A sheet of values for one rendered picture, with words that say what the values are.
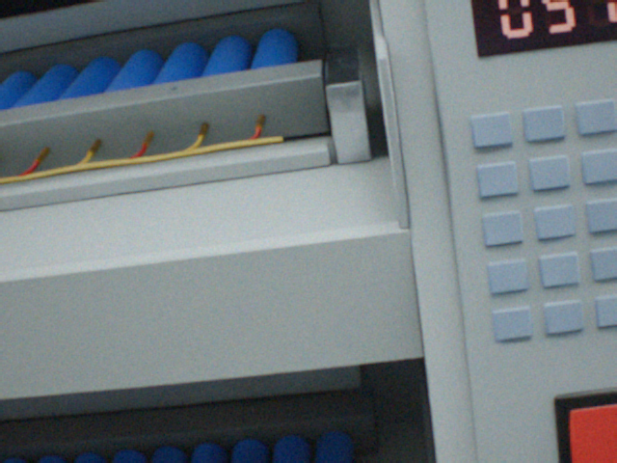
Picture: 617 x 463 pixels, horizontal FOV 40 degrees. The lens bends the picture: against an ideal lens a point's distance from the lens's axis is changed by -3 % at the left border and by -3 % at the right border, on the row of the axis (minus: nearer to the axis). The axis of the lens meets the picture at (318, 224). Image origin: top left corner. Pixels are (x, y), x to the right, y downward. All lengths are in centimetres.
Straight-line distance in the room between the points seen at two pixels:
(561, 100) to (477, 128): 2
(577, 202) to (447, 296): 4
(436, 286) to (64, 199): 14
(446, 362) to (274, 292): 5
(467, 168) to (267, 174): 8
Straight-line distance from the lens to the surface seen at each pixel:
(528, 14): 24
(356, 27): 44
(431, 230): 24
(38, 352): 28
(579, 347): 25
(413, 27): 24
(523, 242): 24
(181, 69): 36
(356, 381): 43
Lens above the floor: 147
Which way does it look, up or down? 7 degrees down
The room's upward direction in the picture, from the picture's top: 8 degrees counter-clockwise
